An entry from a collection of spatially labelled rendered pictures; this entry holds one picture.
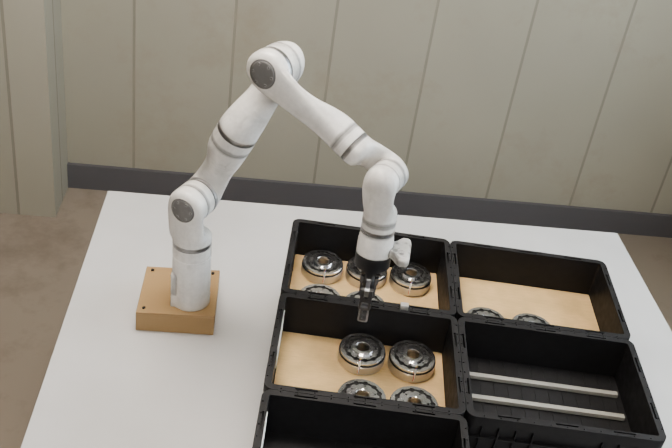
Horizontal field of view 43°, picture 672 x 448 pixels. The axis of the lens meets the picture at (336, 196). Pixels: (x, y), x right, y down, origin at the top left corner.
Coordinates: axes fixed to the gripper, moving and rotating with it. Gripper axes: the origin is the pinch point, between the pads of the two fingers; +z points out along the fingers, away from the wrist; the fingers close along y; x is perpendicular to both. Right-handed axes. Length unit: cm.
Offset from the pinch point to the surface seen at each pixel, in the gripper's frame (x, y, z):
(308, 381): -9.0, 9.8, 14.7
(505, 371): 33.6, -5.7, 14.1
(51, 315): -113, -88, 88
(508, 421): 31.6, 20.3, 6.4
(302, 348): -12.2, 0.1, 13.8
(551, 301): 46, -35, 12
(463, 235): 25, -78, 21
